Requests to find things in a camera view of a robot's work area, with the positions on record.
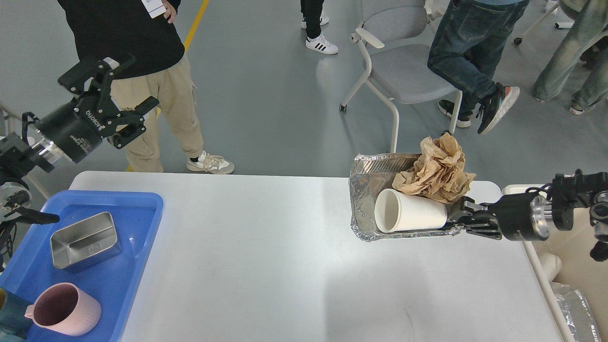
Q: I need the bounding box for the person in blue jeans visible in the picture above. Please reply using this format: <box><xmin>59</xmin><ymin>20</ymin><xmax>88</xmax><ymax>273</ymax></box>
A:
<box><xmin>532</xmin><ymin>0</ymin><xmax>608</xmax><ymax>115</ymax></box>

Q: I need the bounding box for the teal object at corner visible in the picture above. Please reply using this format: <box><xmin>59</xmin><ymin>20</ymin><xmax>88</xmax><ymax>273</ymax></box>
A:
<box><xmin>0</xmin><ymin>288</ymin><xmax>33</xmax><ymax>342</ymax></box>

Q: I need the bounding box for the blue plastic tray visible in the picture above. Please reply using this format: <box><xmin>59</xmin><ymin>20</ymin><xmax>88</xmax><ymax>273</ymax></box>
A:
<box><xmin>1</xmin><ymin>190</ymin><xmax>163</xmax><ymax>342</ymax></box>

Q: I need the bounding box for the brown paper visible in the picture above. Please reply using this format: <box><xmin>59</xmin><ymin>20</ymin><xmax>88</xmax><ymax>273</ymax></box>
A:
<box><xmin>391</xmin><ymin>133</ymin><xmax>476</xmax><ymax>204</ymax></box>

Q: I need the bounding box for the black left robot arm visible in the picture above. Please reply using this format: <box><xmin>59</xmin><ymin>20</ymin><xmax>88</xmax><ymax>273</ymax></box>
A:
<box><xmin>0</xmin><ymin>53</ymin><xmax>159</xmax><ymax>256</ymax></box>

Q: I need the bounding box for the pink ribbed mug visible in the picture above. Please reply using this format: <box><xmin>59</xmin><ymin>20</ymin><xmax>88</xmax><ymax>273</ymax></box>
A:
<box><xmin>24</xmin><ymin>282</ymin><xmax>102</xmax><ymax>336</ymax></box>

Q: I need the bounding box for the white paper cup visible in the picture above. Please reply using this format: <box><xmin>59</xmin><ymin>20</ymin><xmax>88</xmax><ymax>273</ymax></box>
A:
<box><xmin>374</xmin><ymin>189</ymin><xmax>447</xmax><ymax>233</ymax></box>

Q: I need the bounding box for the grey white office chair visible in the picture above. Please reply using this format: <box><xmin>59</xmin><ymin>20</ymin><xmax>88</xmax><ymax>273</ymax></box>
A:
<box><xmin>339</xmin><ymin>0</ymin><xmax>463</xmax><ymax>153</ymax></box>

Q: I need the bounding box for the stainless steel rectangular tray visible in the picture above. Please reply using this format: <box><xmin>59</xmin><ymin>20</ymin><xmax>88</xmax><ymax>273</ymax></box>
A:
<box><xmin>50</xmin><ymin>211</ymin><xmax>122</xmax><ymax>273</ymax></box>

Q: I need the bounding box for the crumpled foil in bin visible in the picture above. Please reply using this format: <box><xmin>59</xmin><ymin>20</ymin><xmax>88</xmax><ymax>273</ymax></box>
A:
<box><xmin>550</xmin><ymin>282</ymin><xmax>602</xmax><ymax>342</ymax></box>

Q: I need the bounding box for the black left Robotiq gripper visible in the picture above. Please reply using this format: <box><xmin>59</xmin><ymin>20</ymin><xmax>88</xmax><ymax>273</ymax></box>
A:
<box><xmin>34</xmin><ymin>54</ymin><xmax>159</xmax><ymax>164</ymax></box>

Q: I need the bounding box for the beige plastic bin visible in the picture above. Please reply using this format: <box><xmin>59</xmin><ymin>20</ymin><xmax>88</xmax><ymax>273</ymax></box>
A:
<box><xmin>522</xmin><ymin>208</ymin><xmax>608</xmax><ymax>342</ymax></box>

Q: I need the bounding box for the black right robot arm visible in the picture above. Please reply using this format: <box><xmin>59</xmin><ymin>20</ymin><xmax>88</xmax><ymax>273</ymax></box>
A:
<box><xmin>443</xmin><ymin>170</ymin><xmax>608</xmax><ymax>262</ymax></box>

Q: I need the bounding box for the person in black trousers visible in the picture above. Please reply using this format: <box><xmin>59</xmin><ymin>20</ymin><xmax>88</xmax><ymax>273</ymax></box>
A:
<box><xmin>300</xmin><ymin>0</ymin><xmax>339</xmax><ymax>56</ymax></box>

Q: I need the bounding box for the aluminium foil tray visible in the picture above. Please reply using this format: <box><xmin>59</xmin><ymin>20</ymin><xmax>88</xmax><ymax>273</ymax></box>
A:
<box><xmin>348</xmin><ymin>153</ymin><xmax>465</xmax><ymax>242</ymax></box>

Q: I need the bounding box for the person in dark jeans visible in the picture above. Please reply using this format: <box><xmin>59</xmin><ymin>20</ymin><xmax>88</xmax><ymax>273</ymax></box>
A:
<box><xmin>427</xmin><ymin>0</ymin><xmax>529</xmax><ymax>134</ymax></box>

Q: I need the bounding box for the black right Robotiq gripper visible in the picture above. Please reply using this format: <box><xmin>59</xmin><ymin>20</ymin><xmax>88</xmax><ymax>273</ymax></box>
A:
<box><xmin>446</xmin><ymin>192</ymin><xmax>554</xmax><ymax>241</ymax></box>

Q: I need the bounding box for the person in khaki trousers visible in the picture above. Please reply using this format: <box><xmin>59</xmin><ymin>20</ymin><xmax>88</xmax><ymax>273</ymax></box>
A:
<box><xmin>59</xmin><ymin>0</ymin><xmax>235</xmax><ymax>174</ymax></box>

